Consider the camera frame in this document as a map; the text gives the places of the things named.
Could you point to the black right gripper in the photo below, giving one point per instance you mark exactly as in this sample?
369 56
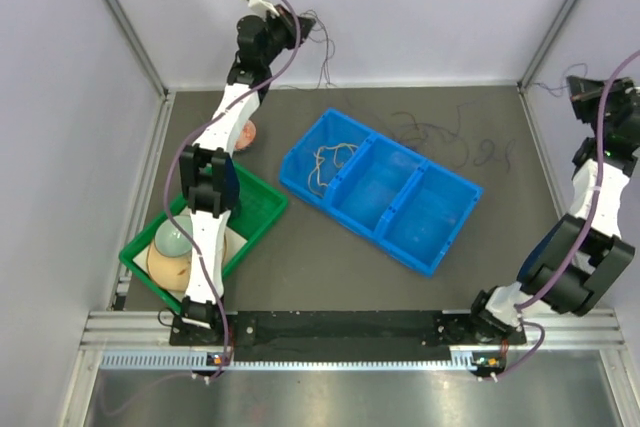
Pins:
583 92

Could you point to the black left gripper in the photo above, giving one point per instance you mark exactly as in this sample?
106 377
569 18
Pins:
286 20

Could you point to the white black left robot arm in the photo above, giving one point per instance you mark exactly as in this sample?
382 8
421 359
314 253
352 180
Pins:
208 178

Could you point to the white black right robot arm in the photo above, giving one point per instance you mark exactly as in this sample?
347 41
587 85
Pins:
582 255

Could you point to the green plastic tray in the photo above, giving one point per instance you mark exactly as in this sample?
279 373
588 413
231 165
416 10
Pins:
261 206

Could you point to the blue three-compartment bin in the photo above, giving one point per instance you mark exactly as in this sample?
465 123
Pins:
407 205

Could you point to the pale green glass bowl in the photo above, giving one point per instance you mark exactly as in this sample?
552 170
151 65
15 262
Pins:
170 241

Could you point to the tan wooden plate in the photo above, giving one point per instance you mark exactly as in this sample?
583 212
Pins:
172 274

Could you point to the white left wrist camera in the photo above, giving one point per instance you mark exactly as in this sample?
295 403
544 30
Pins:
262 8

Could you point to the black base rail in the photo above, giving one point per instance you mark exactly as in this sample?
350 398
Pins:
352 336

